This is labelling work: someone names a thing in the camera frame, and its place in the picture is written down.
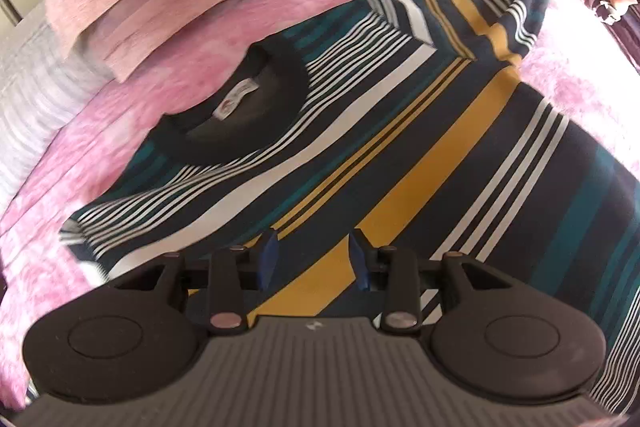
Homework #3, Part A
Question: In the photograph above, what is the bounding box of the striped knit sweater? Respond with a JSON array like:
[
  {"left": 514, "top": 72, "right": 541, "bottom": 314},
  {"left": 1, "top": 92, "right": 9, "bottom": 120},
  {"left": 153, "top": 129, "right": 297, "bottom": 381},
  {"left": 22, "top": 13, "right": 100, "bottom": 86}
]
[{"left": 27, "top": 0, "right": 640, "bottom": 417}]

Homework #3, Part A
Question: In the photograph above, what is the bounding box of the pink fuzzy bed blanket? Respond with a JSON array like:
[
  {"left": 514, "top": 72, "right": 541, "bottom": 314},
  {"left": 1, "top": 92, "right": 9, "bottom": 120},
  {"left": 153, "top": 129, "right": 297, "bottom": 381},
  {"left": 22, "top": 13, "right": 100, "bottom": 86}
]
[{"left": 1, "top": 0, "right": 639, "bottom": 409}]

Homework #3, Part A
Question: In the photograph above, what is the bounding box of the white pillow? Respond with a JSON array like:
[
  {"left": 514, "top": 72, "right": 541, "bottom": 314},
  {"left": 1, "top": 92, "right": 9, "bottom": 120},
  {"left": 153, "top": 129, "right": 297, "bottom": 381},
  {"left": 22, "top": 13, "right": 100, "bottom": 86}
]
[{"left": 1, "top": 3, "right": 113, "bottom": 210}]

